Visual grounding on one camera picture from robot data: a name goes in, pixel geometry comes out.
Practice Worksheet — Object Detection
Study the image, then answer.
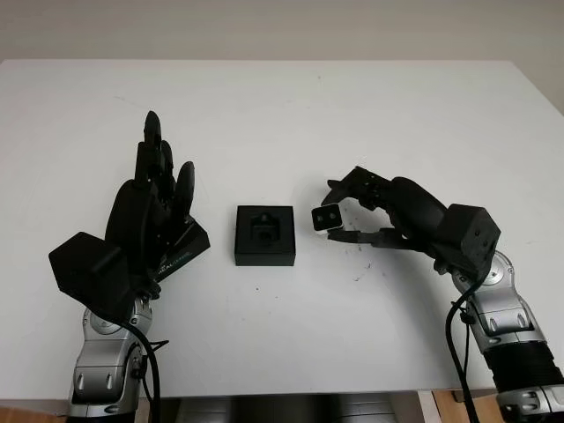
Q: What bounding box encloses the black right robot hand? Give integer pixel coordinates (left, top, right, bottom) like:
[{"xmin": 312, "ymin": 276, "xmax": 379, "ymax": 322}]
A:
[{"xmin": 320, "ymin": 166, "xmax": 459, "ymax": 274}]

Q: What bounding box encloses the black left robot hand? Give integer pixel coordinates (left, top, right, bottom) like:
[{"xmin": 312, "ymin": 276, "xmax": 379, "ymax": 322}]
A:
[{"xmin": 104, "ymin": 111, "xmax": 197, "ymax": 301}]

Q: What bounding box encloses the black RealSense box lid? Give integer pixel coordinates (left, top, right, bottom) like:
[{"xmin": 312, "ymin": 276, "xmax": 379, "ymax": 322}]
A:
[{"xmin": 156, "ymin": 215, "xmax": 212, "ymax": 286}]

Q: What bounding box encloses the small silver depth camera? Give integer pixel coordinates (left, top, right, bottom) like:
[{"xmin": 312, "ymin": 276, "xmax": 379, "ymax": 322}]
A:
[{"xmin": 310, "ymin": 204, "xmax": 344, "ymax": 234}]

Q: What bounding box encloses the white table leg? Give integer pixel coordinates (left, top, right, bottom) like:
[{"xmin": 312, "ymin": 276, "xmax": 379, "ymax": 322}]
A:
[{"xmin": 417, "ymin": 390, "xmax": 436, "ymax": 423}]

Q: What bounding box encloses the grey robot body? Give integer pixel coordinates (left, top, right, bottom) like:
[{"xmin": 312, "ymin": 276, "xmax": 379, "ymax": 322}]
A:
[{"xmin": 169, "ymin": 394, "xmax": 419, "ymax": 423}]

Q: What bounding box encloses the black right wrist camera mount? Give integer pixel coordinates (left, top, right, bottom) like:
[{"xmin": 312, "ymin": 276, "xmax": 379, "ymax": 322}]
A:
[{"xmin": 447, "ymin": 203, "xmax": 502, "ymax": 277}]

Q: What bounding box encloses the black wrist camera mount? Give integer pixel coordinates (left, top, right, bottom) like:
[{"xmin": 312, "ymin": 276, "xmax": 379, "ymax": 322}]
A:
[
  {"xmin": 48, "ymin": 232, "xmax": 133, "ymax": 318},
  {"xmin": 447, "ymin": 203, "xmax": 502, "ymax": 277}
]

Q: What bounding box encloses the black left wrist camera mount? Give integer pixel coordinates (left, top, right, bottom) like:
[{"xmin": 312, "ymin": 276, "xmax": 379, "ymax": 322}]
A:
[{"xmin": 48, "ymin": 232, "xmax": 133, "ymax": 318}]

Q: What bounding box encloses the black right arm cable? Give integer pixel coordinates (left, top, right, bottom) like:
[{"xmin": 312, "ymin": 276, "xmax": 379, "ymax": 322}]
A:
[{"xmin": 445, "ymin": 281, "xmax": 481, "ymax": 423}]

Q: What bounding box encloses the black camera box base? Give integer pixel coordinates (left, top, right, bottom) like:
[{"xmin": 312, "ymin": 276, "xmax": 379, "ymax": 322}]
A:
[{"xmin": 233, "ymin": 204, "xmax": 295, "ymax": 267}]

